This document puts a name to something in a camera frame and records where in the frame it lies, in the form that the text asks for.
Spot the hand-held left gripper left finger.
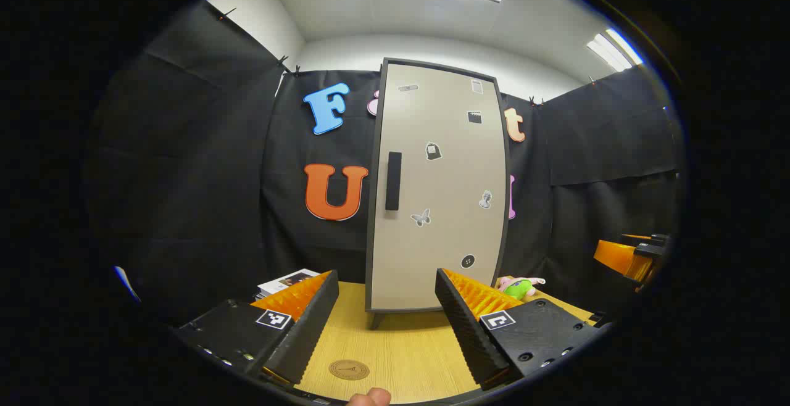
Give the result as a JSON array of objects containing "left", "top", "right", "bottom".
[{"left": 176, "top": 269, "right": 340, "bottom": 388}]

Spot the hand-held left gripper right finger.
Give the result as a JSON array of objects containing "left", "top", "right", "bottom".
[{"left": 435, "top": 267, "right": 609, "bottom": 391}]

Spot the round brown coaster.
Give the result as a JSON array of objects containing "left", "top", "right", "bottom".
[{"left": 328, "top": 359, "right": 371, "bottom": 381}]

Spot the dark grey cabinet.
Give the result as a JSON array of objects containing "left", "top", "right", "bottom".
[{"left": 364, "top": 56, "right": 513, "bottom": 331}]

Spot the beige cabinet door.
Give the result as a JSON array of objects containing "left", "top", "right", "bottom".
[{"left": 365, "top": 57, "right": 512, "bottom": 314}]

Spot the black cabinet door handle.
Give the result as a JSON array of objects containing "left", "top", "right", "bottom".
[{"left": 385, "top": 151, "right": 402, "bottom": 212}]

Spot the white book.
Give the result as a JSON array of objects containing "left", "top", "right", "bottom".
[{"left": 256, "top": 268, "right": 322, "bottom": 300}]

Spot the green and pink plush toy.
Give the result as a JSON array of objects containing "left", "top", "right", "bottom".
[{"left": 498, "top": 275, "right": 547, "bottom": 300}]

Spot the black backdrop cloth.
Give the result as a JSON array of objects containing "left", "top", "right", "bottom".
[{"left": 86, "top": 0, "right": 686, "bottom": 326}]

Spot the small ceiling light panel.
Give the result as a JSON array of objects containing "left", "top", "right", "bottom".
[{"left": 585, "top": 28, "right": 644, "bottom": 72}]

